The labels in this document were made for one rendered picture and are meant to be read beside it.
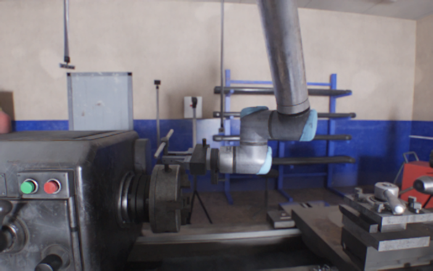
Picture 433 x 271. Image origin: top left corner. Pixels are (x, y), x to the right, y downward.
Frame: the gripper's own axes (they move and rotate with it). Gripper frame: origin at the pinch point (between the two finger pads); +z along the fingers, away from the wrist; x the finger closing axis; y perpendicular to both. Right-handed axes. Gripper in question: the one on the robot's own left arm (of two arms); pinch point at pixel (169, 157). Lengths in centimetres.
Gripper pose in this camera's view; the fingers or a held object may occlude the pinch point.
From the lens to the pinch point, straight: 74.8
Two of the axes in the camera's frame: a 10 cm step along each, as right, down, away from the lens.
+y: -0.2, -9.1, -4.1
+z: -10.0, -0.2, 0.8
